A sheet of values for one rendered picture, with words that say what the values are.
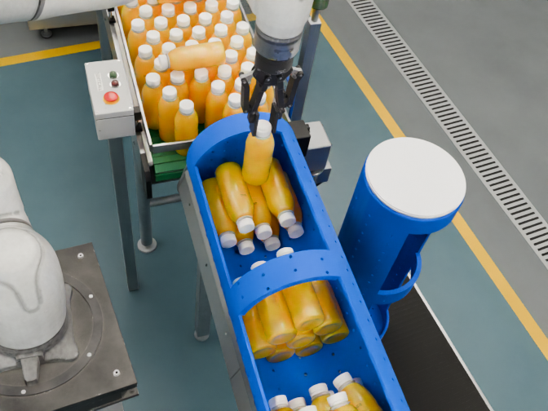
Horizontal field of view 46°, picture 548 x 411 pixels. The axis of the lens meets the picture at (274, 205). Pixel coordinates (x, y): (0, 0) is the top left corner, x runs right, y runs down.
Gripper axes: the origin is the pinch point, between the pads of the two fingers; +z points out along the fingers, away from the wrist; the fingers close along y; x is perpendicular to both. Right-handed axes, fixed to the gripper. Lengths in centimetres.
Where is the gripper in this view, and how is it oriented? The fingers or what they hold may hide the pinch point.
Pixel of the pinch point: (263, 120)
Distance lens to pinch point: 141.9
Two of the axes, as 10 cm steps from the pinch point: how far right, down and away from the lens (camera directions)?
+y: 9.5, -1.7, 2.7
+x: -2.9, -8.0, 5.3
